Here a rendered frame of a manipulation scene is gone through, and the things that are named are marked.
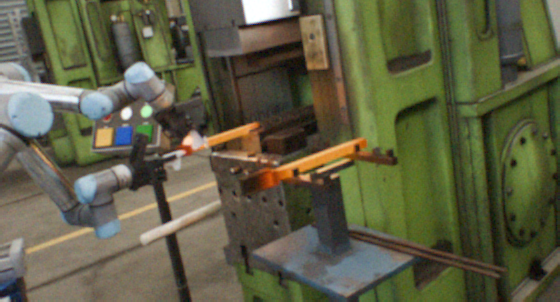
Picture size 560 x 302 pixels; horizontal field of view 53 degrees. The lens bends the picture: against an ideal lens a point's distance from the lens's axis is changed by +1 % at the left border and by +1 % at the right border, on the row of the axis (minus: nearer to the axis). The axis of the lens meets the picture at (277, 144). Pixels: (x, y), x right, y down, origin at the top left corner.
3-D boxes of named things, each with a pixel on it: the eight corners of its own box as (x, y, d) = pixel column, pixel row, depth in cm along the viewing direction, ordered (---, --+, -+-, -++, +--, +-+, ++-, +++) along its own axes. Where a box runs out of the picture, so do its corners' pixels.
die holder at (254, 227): (299, 284, 192) (277, 162, 181) (232, 260, 220) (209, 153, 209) (393, 223, 227) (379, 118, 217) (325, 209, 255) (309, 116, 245)
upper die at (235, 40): (242, 54, 187) (237, 26, 185) (208, 57, 202) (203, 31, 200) (324, 34, 214) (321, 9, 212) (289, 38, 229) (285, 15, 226)
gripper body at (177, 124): (170, 142, 183) (148, 116, 177) (186, 124, 187) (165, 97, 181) (183, 143, 178) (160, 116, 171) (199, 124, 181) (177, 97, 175)
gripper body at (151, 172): (157, 177, 181) (124, 189, 173) (152, 152, 179) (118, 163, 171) (170, 180, 175) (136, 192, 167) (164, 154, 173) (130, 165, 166)
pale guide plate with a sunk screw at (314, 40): (326, 68, 178) (318, 15, 174) (306, 70, 184) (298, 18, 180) (331, 67, 179) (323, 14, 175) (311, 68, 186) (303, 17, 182)
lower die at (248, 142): (261, 153, 196) (257, 130, 194) (227, 149, 210) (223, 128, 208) (338, 122, 222) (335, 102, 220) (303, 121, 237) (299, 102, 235)
